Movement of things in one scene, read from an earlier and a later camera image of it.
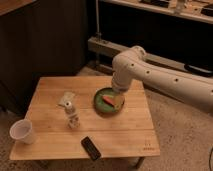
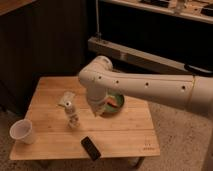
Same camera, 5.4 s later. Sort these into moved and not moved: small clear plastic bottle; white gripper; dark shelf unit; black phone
Moved: white gripper
Not moved: small clear plastic bottle; black phone; dark shelf unit
